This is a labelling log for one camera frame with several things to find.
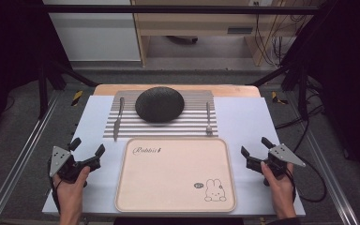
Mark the silver fork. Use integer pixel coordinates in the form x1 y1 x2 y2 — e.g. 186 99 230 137
204 101 214 137

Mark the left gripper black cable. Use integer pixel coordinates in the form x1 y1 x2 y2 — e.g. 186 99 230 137
47 158 62 214

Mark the grey striped placemat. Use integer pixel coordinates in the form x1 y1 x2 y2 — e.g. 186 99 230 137
102 89 219 140

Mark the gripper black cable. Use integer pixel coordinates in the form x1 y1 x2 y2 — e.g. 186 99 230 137
285 154 328 203
47 158 62 214

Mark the person's right hand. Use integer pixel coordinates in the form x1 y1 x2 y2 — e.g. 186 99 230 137
260 160 297 220

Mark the beige tray with rabbit print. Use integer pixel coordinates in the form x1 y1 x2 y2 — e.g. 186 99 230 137
114 137 237 214

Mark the dark curtain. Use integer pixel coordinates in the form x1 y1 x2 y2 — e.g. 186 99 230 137
280 0 360 182
0 0 73 140

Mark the black textured plate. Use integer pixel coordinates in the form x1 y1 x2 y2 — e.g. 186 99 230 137
134 86 186 124

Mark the aluminium floor rail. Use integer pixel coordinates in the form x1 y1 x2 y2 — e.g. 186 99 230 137
0 93 61 225
285 93 360 225

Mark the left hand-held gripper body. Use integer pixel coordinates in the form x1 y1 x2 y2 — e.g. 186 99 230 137
49 145 102 186

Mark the person's left hand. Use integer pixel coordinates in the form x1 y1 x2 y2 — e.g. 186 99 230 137
52 166 91 218

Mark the black horizontal frame bar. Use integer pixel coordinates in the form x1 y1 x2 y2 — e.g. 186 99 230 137
41 4 322 16

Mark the light wooden desk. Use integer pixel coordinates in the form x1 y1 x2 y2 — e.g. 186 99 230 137
130 0 326 68

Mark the yellow black tape marker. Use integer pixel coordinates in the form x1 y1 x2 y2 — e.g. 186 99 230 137
70 89 84 107
271 90 290 106

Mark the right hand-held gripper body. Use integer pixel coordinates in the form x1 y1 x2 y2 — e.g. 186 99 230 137
246 143 307 181

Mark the white cabinet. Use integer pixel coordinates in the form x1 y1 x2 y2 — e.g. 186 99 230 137
42 0 142 62

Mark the silver table knife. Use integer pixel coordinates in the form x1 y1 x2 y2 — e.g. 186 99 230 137
112 97 126 143

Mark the black metal stand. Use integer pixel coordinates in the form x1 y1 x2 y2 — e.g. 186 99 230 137
247 61 311 122
37 58 98 120

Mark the white table cover sheet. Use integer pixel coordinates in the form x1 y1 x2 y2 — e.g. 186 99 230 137
41 95 307 218

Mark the black floor cable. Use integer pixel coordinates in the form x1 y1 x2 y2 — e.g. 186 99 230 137
275 104 326 131

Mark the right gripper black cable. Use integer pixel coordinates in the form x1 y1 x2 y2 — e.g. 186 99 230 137
285 154 328 203

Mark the hanging black cable bundle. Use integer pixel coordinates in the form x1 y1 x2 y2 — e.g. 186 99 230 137
252 1 296 68

